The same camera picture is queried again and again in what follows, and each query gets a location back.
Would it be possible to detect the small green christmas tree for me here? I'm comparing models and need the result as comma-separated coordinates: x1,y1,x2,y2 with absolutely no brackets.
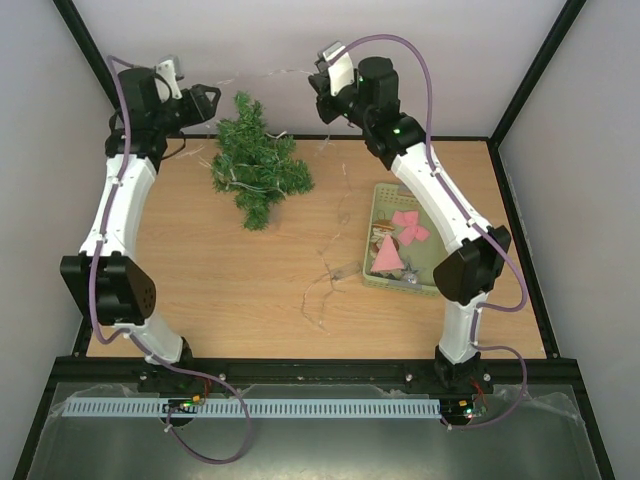
210,91,314,231

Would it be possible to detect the green perforated plastic basket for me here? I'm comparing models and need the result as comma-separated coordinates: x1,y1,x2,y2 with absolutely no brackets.
362,183,447,297

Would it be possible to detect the clear string light garland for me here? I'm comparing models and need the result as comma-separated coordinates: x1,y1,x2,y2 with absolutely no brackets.
174,67,361,336

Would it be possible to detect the clear plastic battery box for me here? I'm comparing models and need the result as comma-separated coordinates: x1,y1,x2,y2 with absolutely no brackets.
330,262,361,281

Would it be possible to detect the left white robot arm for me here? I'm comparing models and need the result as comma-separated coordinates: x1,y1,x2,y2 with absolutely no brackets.
60,57,221,364

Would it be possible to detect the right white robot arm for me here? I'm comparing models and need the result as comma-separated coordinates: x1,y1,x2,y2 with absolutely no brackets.
309,56,511,392

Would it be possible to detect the pink fabric bow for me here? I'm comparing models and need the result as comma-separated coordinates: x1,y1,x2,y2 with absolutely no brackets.
392,210,431,247

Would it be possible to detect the pink fabric triangle ornament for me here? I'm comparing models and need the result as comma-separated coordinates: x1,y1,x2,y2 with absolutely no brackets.
371,235,404,273

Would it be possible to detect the silver star ornament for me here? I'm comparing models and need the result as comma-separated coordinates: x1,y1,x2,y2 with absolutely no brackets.
397,256,422,285

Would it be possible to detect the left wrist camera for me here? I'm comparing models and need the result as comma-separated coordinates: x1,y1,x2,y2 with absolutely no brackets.
155,55,184,102

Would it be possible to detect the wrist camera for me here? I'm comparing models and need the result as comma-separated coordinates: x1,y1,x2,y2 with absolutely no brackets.
315,41,355,97
155,55,184,102

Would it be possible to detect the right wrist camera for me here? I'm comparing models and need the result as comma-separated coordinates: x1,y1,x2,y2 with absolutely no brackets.
315,41,355,97

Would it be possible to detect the purple cable loop front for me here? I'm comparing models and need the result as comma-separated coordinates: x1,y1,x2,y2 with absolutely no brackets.
162,372,256,464

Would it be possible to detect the black aluminium front rail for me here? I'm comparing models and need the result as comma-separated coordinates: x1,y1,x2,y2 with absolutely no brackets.
50,356,581,390

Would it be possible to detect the white slotted cable duct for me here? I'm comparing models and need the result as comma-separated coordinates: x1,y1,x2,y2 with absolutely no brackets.
62,398,441,419

